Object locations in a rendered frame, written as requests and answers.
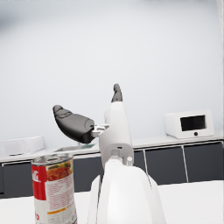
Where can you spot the white countertop appliance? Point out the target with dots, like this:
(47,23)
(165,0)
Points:
(22,145)

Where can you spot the red labelled food can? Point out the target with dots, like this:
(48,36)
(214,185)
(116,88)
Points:
(54,189)

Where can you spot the white microwave oven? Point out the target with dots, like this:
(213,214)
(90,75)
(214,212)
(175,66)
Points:
(189,124)

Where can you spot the dark grey kitchen cabinet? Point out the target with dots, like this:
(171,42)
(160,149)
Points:
(175,163)

